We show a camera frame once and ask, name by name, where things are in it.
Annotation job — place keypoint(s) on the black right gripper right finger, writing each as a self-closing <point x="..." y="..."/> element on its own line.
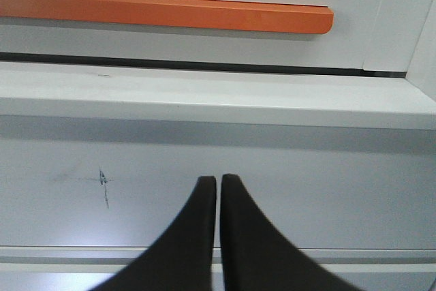
<point x="256" y="256"/>

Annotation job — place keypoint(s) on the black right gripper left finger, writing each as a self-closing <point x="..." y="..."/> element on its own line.
<point x="181" y="258"/>

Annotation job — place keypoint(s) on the orange sash handle bar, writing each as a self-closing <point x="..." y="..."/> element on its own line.
<point x="202" y="14"/>

